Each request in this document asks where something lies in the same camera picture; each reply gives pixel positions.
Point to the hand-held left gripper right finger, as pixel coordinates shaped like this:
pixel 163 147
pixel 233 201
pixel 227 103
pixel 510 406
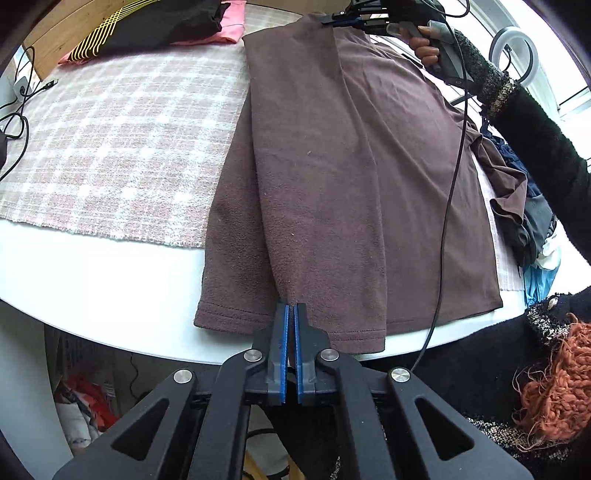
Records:
pixel 299 360

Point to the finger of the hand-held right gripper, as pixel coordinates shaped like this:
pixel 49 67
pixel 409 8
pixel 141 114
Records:
pixel 367 6
pixel 353 21

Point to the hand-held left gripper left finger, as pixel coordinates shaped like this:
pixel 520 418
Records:
pixel 284 360

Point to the brown long-sleeve shirt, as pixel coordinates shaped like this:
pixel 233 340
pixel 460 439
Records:
pixel 323 184

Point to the person's right forearm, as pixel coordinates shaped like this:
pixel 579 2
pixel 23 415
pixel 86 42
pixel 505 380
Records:
pixel 540 138

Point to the person's right hand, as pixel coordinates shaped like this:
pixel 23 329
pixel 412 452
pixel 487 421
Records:
pixel 425 46

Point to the pink folded garment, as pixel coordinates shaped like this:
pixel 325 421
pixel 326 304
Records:
pixel 231 23

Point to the person's black tweed jacket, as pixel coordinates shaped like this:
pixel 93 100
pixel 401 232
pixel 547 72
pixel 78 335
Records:
pixel 475 369

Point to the black garment with yellow stripes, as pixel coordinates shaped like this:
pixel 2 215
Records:
pixel 152 25

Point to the red and white bundle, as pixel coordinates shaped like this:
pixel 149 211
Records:
pixel 85 406

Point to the light blue cloth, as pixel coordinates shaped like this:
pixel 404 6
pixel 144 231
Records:
pixel 538 286

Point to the orange yarn scarf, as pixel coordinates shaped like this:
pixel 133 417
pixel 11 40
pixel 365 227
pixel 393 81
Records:
pixel 558 392

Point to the pink plaid table cloth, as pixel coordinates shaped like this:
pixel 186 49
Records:
pixel 120 152

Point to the pine plank board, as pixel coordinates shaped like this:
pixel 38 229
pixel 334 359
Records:
pixel 60 37

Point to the white power adapter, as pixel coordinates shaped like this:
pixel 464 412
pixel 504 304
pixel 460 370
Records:
pixel 21 85

